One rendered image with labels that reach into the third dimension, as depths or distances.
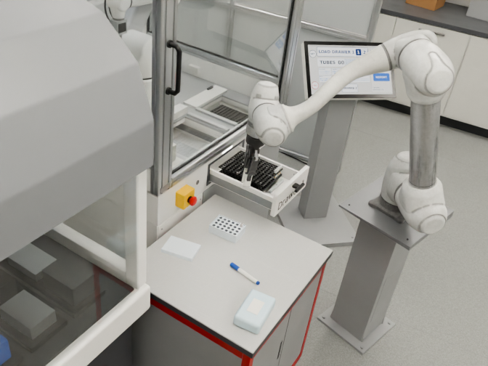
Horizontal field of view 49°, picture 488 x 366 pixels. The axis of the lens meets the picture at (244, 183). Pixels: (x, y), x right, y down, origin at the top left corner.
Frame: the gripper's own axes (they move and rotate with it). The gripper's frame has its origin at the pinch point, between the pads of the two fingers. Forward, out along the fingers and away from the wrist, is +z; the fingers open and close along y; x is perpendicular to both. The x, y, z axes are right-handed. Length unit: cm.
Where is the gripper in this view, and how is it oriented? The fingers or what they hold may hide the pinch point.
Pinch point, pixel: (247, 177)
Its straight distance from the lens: 215.2
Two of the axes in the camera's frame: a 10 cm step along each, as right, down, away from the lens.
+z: -1.8, 8.2, 5.5
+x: -9.6, -0.3, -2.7
